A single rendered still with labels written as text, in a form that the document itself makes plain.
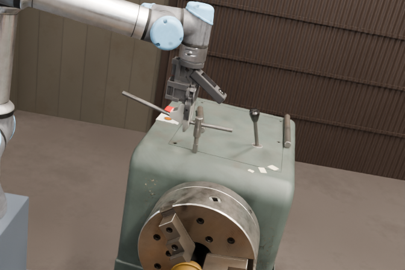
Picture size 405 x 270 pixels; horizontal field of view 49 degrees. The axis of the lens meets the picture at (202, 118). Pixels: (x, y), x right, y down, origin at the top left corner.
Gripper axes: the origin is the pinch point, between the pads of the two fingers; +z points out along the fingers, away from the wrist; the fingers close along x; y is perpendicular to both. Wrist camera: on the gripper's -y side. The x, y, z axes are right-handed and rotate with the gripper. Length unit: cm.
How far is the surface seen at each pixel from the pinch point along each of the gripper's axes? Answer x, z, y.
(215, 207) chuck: 22.3, 9.1, -14.3
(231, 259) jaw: 24.6, 21.3, -21.3
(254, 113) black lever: -7.6, -6.5, -17.9
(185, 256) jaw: 30.5, 19.5, -10.3
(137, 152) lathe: 5.7, 8.7, 12.0
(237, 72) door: -278, 54, 10
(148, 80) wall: -270, 79, 90
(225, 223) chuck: 23.4, 12.3, -17.6
